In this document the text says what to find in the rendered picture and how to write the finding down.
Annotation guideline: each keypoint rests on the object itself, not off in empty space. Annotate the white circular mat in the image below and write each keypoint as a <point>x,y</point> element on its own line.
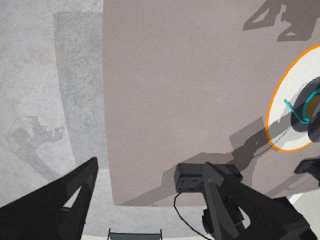
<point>280,131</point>

